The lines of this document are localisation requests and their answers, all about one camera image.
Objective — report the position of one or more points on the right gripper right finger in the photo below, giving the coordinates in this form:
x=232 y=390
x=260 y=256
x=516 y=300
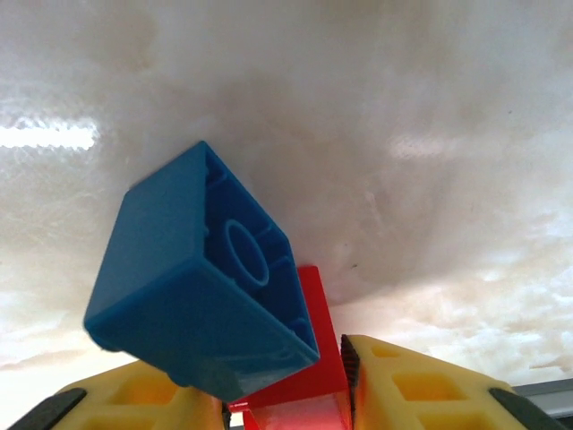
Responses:
x=425 y=394

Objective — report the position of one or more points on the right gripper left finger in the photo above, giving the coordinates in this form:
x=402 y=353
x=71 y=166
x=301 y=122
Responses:
x=134 y=403

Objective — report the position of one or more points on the red lego brick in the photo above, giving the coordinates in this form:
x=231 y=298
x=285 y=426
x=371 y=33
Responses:
x=327 y=354

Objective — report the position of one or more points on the blue lego brick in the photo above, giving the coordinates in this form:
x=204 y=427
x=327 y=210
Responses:
x=179 y=277

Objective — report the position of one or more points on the aluminium frame rail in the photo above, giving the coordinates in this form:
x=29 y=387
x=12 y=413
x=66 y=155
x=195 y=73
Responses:
x=550 y=399

